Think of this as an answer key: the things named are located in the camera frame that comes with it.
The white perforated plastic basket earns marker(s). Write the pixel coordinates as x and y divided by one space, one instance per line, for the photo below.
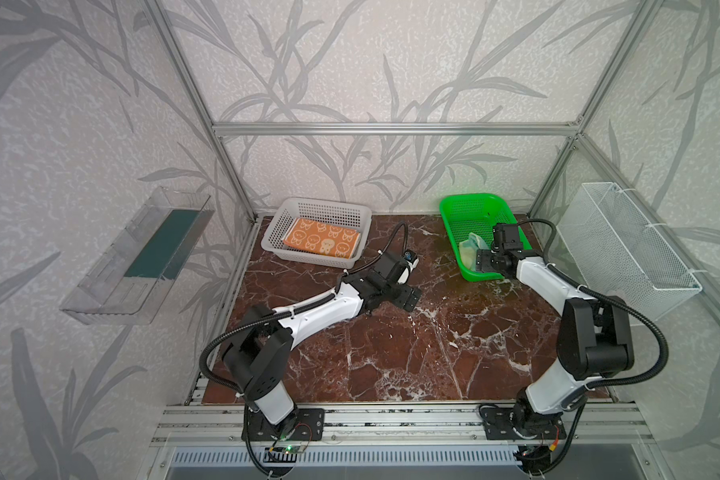
348 215

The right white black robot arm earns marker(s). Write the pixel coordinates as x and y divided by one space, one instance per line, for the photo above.
593 342

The cream orange patterned towel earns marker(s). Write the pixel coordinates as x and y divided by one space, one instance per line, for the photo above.
312 236

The aluminium frame rail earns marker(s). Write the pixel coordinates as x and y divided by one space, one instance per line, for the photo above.
230 129

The green perforated plastic basket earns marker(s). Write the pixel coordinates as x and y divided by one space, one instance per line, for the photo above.
479 213

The white wire mesh basket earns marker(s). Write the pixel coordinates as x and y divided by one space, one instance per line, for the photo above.
618 251

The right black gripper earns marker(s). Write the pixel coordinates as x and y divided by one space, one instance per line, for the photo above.
488 260

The clear acrylic wall shelf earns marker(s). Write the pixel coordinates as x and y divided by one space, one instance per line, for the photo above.
131 280

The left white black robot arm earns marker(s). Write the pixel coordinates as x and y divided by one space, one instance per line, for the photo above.
257 354

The light blue towel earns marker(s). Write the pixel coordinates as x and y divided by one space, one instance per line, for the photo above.
475 254

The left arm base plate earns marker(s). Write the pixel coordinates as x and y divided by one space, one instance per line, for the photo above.
303 424

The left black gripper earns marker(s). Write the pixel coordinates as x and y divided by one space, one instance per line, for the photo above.
400 291

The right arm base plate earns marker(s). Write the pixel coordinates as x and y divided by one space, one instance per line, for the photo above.
519 423

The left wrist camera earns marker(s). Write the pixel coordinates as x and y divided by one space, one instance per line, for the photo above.
411 261

